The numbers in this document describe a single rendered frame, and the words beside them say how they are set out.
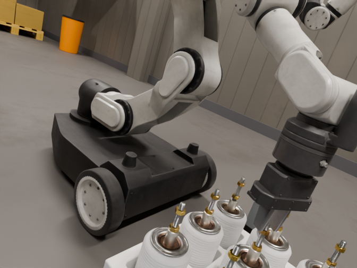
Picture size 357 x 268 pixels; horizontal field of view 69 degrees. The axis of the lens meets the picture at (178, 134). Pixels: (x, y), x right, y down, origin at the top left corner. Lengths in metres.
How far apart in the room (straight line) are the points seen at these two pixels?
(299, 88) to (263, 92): 2.62
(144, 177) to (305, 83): 0.56
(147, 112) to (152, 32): 3.03
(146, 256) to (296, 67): 0.41
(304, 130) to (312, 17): 0.67
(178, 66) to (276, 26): 0.35
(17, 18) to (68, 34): 1.05
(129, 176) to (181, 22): 0.51
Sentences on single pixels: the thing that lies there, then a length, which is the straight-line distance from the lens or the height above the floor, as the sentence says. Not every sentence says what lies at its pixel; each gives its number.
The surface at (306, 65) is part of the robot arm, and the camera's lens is 0.45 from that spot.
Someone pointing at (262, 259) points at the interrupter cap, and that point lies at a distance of 0.60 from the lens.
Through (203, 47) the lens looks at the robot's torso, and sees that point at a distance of 0.83.
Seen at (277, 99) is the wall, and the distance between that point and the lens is 3.01.
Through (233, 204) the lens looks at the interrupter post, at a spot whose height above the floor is 0.27.
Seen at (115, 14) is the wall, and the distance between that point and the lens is 4.91.
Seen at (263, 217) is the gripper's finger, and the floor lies 0.36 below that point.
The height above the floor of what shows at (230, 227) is 0.23.
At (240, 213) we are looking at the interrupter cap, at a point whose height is 0.25.
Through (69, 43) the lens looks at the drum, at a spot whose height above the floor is 0.15.
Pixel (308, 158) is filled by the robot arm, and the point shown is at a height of 0.49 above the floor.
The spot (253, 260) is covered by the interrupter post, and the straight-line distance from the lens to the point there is 0.57.
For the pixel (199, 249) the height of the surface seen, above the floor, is 0.22.
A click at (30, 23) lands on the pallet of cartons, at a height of 0.25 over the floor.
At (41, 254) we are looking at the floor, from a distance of 0.82.
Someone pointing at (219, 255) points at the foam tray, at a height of 0.17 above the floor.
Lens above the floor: 0.59
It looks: 17 degrees down
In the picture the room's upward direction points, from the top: 18 degrees clockwise
